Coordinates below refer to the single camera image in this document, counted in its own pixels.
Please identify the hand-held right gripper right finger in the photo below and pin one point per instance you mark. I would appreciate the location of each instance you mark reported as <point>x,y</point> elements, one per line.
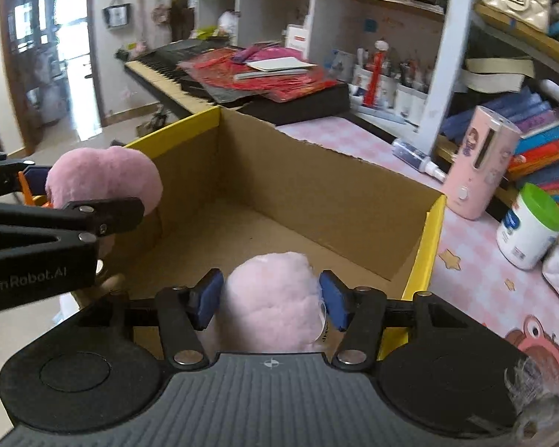
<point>334,300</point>

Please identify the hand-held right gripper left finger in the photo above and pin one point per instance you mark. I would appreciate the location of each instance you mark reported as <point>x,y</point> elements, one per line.
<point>208,300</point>

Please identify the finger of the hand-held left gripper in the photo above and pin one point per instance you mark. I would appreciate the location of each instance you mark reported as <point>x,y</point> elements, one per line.
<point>112,214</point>
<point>37,179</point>

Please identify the pink plush toy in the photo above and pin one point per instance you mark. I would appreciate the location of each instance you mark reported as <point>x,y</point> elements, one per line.
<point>107,172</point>
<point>270,300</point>

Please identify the yellow cardboard box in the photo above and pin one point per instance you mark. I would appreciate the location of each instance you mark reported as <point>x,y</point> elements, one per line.
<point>307,186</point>

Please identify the wooden door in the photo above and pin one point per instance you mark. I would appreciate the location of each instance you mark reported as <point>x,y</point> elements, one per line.
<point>46,56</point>

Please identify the pink printed desk mat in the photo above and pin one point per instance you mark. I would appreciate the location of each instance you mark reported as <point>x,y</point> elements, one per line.
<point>475,260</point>

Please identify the black electronic keyboard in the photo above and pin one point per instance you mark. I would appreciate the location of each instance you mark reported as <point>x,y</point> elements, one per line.
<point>160,63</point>

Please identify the small clear spray bottle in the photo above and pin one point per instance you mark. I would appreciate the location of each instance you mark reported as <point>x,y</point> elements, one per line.
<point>412,153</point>

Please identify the pink cylindrical humidifier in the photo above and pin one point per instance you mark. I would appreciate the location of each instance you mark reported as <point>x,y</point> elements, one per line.
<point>475,163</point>

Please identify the white jar with green lid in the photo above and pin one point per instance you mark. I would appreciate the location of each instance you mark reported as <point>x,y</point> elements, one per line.
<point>526,233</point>

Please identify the white pen holders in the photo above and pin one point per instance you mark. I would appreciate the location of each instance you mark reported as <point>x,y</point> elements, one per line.
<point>410,98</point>

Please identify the stack of red papers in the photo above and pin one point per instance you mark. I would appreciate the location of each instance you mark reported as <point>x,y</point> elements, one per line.
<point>289,84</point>

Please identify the grey fluffy tuft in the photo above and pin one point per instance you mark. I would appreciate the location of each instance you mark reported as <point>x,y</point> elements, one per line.
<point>535,396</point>

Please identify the white plastic bag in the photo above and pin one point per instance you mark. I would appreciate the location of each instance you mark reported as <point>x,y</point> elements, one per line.
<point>228,22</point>

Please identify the white card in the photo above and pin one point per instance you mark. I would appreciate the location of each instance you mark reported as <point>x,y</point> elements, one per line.
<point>282,65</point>

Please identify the red and white toy stick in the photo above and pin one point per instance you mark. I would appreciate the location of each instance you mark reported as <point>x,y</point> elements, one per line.
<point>376,74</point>

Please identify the row of colourful books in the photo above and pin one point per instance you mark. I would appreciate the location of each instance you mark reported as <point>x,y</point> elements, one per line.
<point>545,144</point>

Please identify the white shelf unit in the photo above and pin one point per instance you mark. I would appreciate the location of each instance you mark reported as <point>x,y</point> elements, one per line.
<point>447,56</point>

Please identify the cream flat-lying book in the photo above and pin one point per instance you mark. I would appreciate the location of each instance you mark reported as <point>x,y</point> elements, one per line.
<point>498,74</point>

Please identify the wooden bookshelf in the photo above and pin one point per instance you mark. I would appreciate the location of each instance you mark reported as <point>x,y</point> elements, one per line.
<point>526,37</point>

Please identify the black-trimmed wall-hung bag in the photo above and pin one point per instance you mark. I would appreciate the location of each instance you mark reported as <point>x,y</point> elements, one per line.
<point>117,16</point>

